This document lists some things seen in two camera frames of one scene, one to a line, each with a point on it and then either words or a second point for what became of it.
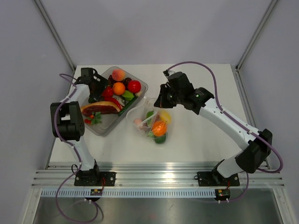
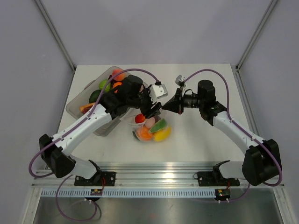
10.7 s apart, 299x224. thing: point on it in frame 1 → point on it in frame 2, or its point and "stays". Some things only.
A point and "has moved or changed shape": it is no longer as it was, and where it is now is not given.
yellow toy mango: (165, 116) → (162, 135)
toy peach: (118, 74) stays
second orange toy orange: (118, 88) stays
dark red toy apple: (145, 127) → (139, 118)
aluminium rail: (61, 176) stays
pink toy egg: (137, 121) → (149, 122)
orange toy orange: (159, 128) → (144, 134)
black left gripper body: (98, 87) → (145, 103)
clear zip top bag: (152, 122) has moved or changed shape
